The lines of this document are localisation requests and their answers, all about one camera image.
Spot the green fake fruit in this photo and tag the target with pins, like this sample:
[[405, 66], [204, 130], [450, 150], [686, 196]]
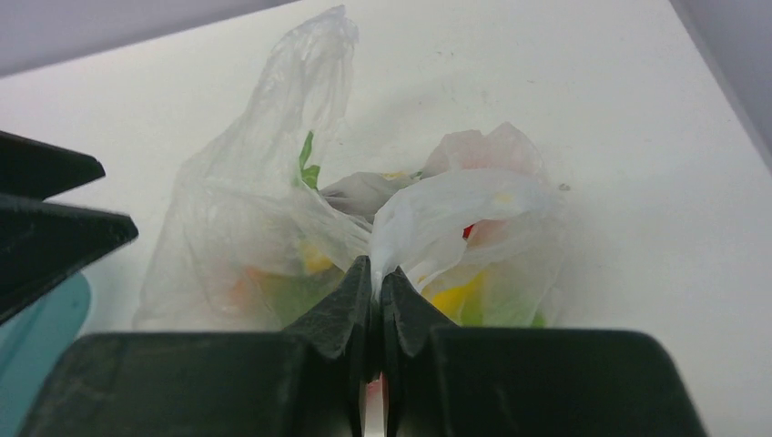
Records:
[[288, 297]]

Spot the red fake apple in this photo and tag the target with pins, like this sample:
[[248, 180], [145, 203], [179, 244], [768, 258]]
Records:
[[506, 167]]

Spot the yellow fake fruit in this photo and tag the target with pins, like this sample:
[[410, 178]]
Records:
[[461, 304]]

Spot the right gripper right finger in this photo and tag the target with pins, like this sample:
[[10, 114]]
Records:
[[444, 380]]

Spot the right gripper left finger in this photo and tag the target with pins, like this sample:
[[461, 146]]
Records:
[[305, 380]]

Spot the teal plastic tray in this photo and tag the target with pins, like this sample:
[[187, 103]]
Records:
[[31, 343]]

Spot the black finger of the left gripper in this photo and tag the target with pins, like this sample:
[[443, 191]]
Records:
[[44, 243]]

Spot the clear plastic bag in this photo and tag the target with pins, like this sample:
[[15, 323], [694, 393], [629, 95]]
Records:
[[250, 204]]

